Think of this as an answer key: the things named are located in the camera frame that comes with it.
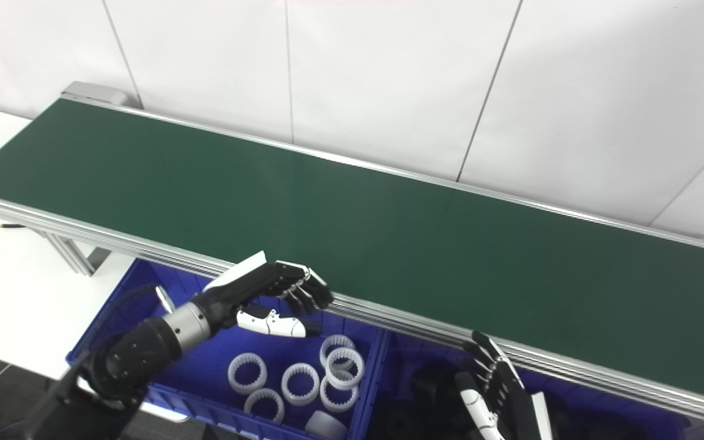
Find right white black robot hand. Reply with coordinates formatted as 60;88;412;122
455;331;553;440

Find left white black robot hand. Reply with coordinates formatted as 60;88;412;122
192;251;334;339

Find blue bin with white rings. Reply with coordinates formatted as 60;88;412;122
66;258;389;440

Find green conveyor belt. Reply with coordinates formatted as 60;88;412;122
0;98;704;407
0;92;704;428

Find blue bin with black parts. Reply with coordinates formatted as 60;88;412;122
358;333;704;440

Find aluminium conveyor leg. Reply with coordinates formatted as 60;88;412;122
43;232;111;276

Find grey conveyor motor housing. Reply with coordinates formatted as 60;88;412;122
60;81;130;108

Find white ring lying sideways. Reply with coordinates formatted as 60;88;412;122
305;411;348;440

